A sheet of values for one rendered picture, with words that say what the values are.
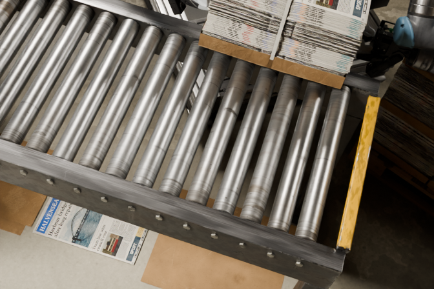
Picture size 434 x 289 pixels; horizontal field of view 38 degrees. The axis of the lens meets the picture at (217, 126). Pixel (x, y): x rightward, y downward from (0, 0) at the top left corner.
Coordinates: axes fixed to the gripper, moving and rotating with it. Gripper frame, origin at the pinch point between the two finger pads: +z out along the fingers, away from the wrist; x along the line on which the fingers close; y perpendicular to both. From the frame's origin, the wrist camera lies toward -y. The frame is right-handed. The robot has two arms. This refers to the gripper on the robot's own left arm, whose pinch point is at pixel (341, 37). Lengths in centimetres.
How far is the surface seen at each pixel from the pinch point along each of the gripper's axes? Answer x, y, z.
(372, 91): 17.5, -0.2, -10.7
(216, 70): 25.7, -1.6, 29.1
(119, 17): 17, -1, 58
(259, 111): 33.6, -2.9, 15.4
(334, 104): 24.6, -1.6, -2.2
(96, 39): 27, -2, 61
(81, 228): 35, -84, 62
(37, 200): 31, -83, 81
